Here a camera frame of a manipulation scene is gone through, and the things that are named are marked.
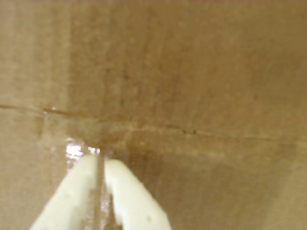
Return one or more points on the brown cardboard sheet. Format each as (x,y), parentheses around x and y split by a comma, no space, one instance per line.
(192,72)

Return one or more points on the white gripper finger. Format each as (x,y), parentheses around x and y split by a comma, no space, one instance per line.
(69,198)
(134,201)

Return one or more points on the clear packing tape strip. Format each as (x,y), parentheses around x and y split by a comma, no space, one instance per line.
(79,134)

